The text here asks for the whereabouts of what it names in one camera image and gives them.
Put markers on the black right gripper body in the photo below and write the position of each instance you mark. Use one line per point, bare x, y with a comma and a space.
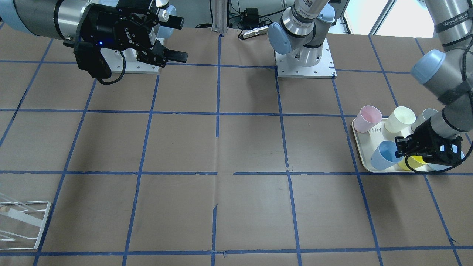
99, 25

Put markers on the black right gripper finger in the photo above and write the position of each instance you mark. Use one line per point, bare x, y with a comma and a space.
161, 55
165, 19

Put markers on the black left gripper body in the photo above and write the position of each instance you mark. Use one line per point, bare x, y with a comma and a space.
428, 132

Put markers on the blue ikea cup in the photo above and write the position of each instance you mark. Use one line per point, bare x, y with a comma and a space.
385, 156

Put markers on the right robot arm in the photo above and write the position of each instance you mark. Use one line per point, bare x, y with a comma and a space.
58, 19

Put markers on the grey cup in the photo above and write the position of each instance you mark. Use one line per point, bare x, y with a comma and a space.
423, 116

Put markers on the yellow cup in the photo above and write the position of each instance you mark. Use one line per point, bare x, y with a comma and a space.
414, 162

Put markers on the cream cup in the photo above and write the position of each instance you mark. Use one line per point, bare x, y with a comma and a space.
400, 118

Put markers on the pink cup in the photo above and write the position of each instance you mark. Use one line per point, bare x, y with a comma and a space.
367, 118

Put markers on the white rabbit tray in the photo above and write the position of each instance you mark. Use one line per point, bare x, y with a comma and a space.
368, 142

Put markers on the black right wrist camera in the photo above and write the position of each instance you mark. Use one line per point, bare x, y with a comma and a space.
89, 58

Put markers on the white wire cup rack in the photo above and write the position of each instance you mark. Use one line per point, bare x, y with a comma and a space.
22, 223

